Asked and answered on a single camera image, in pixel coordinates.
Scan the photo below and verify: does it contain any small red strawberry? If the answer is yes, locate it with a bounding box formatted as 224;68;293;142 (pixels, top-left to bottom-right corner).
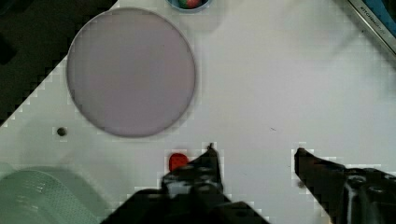
168;153;189;171

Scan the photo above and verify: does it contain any lilac round plate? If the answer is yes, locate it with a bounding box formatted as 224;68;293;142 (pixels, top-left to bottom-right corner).
66;7;197;137

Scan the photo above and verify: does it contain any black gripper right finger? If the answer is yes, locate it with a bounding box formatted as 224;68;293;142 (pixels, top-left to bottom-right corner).
294;147;396;224

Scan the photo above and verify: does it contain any red fruit in bowl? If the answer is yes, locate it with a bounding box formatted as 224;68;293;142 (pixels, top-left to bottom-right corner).
178;0;202;9

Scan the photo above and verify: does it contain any black toaster oven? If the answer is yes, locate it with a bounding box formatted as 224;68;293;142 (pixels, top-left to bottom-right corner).
333;0;395;62

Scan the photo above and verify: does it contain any green perforated colander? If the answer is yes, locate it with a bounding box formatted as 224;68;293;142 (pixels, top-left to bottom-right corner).
0;167;107;224

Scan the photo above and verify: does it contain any blue bowl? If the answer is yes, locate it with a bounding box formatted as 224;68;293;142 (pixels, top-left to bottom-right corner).
165;0;212;13

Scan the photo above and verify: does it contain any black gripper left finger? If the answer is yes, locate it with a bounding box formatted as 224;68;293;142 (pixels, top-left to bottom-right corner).
161;143;224;200

